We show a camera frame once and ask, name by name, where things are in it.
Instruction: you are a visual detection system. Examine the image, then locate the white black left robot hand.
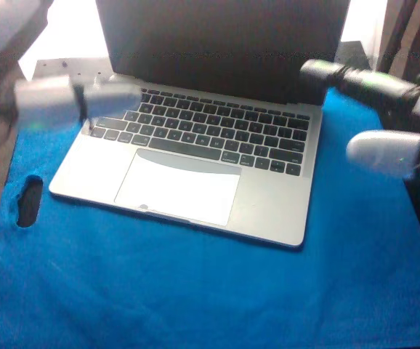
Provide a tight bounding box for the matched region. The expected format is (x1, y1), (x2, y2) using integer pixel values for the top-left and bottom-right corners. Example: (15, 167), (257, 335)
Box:
(12, 74), (144, 129)

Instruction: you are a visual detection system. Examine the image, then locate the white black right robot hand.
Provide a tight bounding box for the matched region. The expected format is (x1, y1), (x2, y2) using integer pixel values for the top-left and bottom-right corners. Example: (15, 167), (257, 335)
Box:
(299, 59), (420, 190)

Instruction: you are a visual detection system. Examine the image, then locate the white rectangular board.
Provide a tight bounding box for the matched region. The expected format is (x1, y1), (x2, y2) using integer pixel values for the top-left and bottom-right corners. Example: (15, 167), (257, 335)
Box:
(48, 0), (352, 250)

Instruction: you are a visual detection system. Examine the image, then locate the blue cloth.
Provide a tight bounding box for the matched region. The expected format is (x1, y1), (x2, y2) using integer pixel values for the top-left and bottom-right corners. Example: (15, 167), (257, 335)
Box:
(0, 87), (420, 349)

